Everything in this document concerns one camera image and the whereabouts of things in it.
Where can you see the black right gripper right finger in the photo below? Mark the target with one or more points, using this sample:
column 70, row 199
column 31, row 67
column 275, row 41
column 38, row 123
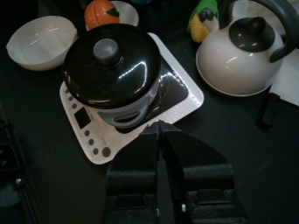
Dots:
column 202, row 175

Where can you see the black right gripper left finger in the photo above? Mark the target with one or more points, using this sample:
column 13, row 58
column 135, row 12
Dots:
column 132, row 175

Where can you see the black pot lid grey knob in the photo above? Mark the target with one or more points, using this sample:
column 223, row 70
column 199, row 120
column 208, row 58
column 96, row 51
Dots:
column 112, row 75

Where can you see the white toy induction stove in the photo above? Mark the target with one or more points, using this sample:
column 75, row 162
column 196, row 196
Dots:
column 176, row 105

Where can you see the yellow toy corn green husk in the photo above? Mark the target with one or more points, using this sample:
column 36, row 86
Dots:
column 198, row 29

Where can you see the white bowl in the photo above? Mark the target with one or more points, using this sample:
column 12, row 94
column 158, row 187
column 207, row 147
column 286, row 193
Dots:
column 39, row 43

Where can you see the small white plate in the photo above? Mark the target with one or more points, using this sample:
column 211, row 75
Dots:
column 128, row 13

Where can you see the orange toy fruit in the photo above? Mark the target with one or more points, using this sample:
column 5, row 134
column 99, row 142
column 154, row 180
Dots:
column 99, row 14

